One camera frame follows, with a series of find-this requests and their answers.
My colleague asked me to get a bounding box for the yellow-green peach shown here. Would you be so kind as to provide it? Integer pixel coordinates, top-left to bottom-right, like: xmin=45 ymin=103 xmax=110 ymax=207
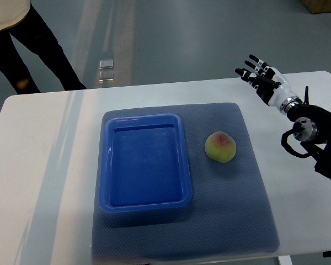
xmin=205 ymin=131 xmax=237 ymax=163

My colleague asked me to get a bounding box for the grey textured mat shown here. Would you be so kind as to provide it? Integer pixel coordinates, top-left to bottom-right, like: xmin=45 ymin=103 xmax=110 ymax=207
xmin=91 ymin=103 xmax=280 ymax=264

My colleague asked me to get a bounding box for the metal floor plate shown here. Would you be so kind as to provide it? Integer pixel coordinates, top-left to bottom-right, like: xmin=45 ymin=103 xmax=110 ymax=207
xmin=99 ymin=59 xmax=114 ymax=69

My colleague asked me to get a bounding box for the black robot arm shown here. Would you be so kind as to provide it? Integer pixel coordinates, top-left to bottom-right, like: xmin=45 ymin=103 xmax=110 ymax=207
xmin=281 ymin=87 xmax=331 ymax=180

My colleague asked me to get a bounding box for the person in black trousers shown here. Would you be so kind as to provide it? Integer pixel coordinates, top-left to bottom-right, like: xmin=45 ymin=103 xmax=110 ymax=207
xmin=0 ymin=1 xmax=85 ymax=94

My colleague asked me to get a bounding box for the brown cardboard box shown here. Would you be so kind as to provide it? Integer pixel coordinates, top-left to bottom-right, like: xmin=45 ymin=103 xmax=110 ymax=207
xmin=301 ymin=0 xmax=331 ymax=14

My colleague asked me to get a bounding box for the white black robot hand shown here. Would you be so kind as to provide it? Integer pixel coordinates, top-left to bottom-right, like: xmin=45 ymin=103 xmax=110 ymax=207
xmin=235 ymin=54 xmax=302 ymax=115

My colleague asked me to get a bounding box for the blue plastic tray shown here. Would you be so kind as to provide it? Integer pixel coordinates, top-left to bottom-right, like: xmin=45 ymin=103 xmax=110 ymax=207
xmin=98 ymin=113 xmax=192 ymax=214

